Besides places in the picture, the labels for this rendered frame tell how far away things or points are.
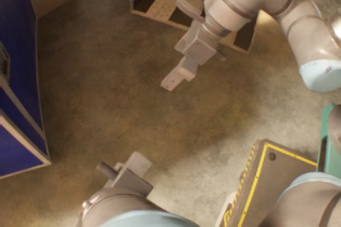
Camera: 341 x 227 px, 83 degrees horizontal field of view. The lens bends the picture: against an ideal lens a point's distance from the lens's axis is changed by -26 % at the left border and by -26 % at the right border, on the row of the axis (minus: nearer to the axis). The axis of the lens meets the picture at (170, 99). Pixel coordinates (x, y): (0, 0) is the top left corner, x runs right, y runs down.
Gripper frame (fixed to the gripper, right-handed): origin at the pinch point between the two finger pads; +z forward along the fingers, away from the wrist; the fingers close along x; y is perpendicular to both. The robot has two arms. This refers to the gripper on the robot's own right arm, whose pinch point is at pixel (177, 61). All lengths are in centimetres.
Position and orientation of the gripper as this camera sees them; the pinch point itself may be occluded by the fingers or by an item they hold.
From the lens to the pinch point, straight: 59.3
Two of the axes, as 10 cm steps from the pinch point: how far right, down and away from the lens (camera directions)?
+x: 2.3, -7.5, 6.2
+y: 8.4, 4.8, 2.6
